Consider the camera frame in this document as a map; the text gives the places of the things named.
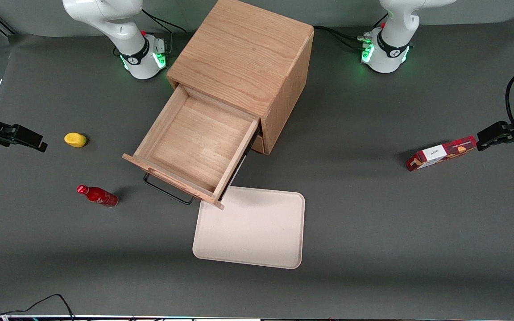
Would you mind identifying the wooden two-drawer cabinet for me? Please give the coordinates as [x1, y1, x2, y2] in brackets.
[166, 0, 315, 155]

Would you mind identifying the yellow lemon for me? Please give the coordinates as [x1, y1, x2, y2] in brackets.
[64, 132, 87, 148]

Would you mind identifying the red cookie box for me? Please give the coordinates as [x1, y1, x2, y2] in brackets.
[406, 136, 478, 172]

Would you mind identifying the red bottle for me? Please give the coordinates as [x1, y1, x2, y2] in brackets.
[76, 185, 119, 208]

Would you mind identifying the beige rectangular tray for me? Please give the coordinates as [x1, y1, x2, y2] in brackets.
[192, 186, 306, 270]

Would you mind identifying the aluminium frame rail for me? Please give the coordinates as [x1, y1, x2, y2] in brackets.
[0, 12, 17, 37]

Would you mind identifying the thin black table cable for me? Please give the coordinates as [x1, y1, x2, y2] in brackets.
[0, 293, 76, 321]

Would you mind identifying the black right base cable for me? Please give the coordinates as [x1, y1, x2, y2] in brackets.
[141, 9, 187, 56]

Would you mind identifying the black base cable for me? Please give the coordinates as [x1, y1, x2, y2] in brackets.
[313, 25, 370, 50]
[141, 9, 187, 56]

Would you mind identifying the black left base cable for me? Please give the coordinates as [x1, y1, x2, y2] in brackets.
[313, 25, 370, 50]

